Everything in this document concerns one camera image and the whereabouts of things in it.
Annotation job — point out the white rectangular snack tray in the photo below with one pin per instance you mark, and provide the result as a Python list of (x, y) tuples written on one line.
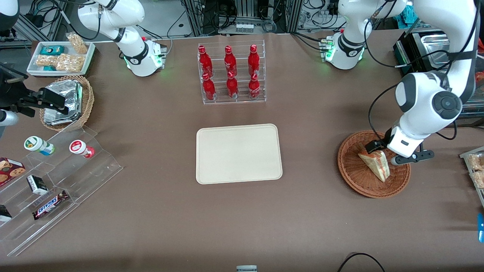
[(34, 70)]

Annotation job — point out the aluminium frame rack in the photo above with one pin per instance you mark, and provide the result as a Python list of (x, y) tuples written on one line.
[(194, 15)]

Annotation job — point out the red soda bottle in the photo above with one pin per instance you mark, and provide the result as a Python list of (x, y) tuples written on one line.
[(208, 88), (205, 62), (254, 88), (253, 60), (232, 87), (230, 62)]

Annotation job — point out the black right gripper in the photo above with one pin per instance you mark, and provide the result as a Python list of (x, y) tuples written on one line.
[(10, 90)]

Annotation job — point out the red cookie box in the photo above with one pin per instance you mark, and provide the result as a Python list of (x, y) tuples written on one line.
[(9, 172)]

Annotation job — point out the teal snack packet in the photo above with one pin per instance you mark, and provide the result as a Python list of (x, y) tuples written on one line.
[(50, 50)]

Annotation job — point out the clear bag of crackers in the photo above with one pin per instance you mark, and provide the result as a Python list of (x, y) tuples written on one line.
[(479, 179), (477, 162)]

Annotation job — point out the silver foil-wrapped package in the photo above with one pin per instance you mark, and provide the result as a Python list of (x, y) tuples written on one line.
[(68, 92)]

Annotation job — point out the blue plastic object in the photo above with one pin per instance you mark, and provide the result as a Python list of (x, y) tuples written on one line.
[(481, 226)]

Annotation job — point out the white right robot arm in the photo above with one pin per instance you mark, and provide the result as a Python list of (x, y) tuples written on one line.
[(132, 49)]

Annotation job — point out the black food warmer cabinet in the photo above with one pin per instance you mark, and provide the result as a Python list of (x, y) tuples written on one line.
[(406, 53)]

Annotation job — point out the brown wicker basket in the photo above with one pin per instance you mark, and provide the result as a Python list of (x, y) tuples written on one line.
[(359, 181)]

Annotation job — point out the black snack packet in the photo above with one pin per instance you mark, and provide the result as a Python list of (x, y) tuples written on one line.
[(4, 214)]

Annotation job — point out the metal tray with snacks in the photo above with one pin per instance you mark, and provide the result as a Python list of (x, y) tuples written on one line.
[(466, 155)]

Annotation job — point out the teal cloth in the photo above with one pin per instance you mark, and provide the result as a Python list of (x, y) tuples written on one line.
[(408, 15)]

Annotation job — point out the snickers chocolate bar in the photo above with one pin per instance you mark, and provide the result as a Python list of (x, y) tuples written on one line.
[(49, 206)]

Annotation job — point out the grey device edge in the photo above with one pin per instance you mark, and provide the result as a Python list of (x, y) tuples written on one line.
[(246, 269)]

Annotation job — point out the green-lidded yogurt cup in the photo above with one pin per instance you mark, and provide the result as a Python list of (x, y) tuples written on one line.
[(36, 144)]

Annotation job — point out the red-lidded yogurt cup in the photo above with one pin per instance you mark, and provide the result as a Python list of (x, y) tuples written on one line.
[(79, 147)]

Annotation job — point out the clear bag of peanuts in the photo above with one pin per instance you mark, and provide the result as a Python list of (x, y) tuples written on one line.
[(45, 60), (77, 43), (70, 62)]

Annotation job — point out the red fried food piece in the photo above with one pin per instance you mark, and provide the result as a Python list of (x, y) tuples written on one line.
[(480, 77)]

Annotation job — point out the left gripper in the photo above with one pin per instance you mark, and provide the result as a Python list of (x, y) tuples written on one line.
[(379, 144)]

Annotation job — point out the steel food pan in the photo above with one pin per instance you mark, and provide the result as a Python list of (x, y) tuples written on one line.
[(435, 49)]

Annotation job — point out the light tan wicker basket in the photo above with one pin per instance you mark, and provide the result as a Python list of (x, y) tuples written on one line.
[(87, 100)]

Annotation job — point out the small black white box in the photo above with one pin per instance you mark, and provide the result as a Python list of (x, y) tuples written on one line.
[(37, 185)]

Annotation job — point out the triangle sandwich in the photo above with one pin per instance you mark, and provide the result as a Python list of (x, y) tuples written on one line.
[(378, 166)]

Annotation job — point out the clear acrylic bottle rack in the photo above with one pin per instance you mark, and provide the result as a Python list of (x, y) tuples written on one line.
[(242, 102)]

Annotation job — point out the beige plastic tray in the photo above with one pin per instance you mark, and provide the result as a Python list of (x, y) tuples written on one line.
[(238, 155)]

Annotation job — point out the clear acrylic stepped display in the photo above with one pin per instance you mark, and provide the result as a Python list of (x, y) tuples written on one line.
[(98, 166)]

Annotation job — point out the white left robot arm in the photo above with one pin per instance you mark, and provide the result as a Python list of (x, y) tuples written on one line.
[(427, 98)]

